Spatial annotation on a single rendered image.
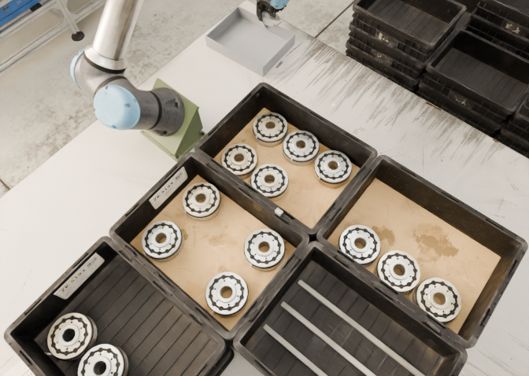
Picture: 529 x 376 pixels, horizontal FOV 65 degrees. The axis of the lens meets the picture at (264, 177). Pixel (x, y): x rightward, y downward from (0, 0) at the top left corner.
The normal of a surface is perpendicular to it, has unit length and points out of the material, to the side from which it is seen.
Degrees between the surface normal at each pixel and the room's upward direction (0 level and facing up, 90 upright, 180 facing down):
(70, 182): 0
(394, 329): 0
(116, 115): 42
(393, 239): 0
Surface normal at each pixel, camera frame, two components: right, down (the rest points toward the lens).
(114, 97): -0.36, 0.18
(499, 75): -0.04, -0.47
